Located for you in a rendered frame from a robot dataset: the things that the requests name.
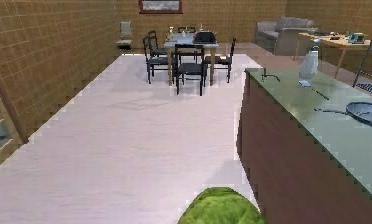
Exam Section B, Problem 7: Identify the grey sofa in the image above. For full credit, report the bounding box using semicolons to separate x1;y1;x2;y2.
253;16;319;56

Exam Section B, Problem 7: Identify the black handled spatula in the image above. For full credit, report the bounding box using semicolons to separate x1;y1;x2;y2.
298;79;330;101

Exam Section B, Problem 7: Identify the grey frying pan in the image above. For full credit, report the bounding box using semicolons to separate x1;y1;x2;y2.
314;101;372;129

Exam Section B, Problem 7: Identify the grey wall shelf unit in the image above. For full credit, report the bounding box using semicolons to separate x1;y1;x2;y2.
115;20;133;50

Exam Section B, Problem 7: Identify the black counter faucet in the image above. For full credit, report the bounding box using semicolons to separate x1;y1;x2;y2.
260;67;281;83

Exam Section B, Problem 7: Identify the red framed wall picture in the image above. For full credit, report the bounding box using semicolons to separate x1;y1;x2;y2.
138;0;184;15

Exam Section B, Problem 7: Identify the brown kitchen counter green top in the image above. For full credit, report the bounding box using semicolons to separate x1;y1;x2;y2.
238;67;372;224

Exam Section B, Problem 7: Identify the white spray bottle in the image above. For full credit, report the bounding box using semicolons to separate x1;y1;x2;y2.
298;38;322;80

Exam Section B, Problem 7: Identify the wooden dining table grey top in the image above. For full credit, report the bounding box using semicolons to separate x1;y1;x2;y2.
163;32;220;87

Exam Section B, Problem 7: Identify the glass door wooden cabinet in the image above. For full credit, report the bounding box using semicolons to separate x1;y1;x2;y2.
0;68;30;169

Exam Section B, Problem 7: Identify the light wooden side table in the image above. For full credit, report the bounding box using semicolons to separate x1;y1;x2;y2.
295;31;372;80

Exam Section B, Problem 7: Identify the black basket on table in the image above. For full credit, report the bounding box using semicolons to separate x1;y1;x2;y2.
192;30;218;45

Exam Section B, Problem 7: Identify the teal box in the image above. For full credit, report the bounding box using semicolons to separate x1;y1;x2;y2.
347;32;366;44

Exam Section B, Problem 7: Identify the green lettuce head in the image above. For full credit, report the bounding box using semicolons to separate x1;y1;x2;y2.
176;186;266;224

